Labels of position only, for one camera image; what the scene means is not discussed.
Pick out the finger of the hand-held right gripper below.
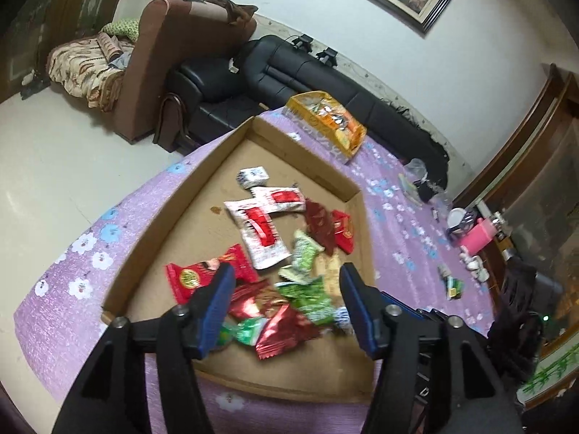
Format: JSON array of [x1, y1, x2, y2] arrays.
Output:
[[379, 292, 449, 324]]

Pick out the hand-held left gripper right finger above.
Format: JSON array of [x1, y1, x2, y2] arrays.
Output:
[[339, 264, 525, 434]]

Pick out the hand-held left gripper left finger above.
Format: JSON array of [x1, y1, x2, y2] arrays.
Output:
[[52, 263, 236, 434]]

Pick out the green candy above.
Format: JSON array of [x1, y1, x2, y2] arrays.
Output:
[[216, 315, 269, 350]]

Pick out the shiny red foil packet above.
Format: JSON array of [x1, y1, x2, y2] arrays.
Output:
[[227, 279, 287, 323], [254, 304, 323, 361]]

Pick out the yellow cracker packet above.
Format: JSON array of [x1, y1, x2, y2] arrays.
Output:
[[316, 253, 345, 303]]

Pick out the large green snack packet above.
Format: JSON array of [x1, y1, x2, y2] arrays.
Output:
[[275, 277, 341, 327]]

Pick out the green white snack packet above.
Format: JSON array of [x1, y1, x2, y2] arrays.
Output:
[[279, 230, 325, 286]]

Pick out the shallow cardboard box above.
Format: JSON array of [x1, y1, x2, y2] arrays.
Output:
[[100, 116, 378, 404]]

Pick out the red white sachet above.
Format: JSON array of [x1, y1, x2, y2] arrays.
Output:
[[250, 183, 305, 214], [224, 198, 291, 271]]

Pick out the dark red snack packet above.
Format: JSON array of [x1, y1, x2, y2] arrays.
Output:
[[303, 197, 338, 257]]

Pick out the small white blue box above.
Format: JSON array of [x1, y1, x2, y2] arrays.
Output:
[[236, 167, 271, 188]]

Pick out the dark green snack packet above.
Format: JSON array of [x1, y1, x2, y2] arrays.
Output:
[[445, 276, 466, 300]]

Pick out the pink bottle with knitted sleeve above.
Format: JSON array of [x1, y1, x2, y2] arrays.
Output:
[[460, 217, 499, 255]]

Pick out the clear plastic container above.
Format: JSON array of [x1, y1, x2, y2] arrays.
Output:
[[404, 158, 429, 182]]

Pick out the wooden cabinet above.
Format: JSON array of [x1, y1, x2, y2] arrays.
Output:
[[451, 63, 579, 417]]

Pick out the purple floral tablecloth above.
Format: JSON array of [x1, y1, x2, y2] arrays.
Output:
[[13, 108, 498, 434]]

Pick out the yellow box of sweets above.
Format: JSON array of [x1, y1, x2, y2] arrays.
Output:
[[284, 91, 368, 164]]

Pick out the black leather sofa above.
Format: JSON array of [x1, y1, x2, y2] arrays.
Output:
[[165, 34, 449, 191]]

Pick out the patterned brown blanket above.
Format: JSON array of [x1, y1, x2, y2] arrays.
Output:
[[47, 36, 126, 113]]

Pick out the brown armchair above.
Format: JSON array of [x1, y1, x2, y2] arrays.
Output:
[[113, 0, 258, 145]]

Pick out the green dotted pillow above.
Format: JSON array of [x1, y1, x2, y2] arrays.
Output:
[[101, 17, 142, 42]]

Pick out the brown cloth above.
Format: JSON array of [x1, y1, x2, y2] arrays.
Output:
[[216, 0, 259, 26]]

